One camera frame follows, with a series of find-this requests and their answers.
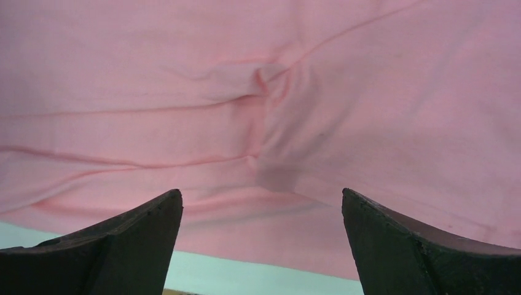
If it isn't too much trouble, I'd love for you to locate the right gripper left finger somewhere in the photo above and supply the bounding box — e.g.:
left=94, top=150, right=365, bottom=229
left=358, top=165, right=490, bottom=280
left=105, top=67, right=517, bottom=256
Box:
left=1, top=189, right=183, bottom=294

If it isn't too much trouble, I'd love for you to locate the brown tape piece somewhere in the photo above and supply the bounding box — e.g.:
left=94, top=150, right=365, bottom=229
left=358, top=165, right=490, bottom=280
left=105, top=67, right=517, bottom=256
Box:
left=162, top=289, right=199, bottom=295

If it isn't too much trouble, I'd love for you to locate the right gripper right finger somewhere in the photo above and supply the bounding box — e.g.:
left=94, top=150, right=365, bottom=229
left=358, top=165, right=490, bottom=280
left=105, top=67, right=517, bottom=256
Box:
left=342, top=188, right=520, bottom=295

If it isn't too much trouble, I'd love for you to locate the pink t-shirt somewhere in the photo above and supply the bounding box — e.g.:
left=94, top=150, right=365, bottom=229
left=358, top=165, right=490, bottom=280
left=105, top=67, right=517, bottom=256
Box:
left=1, top=1, right=520, bottom=278

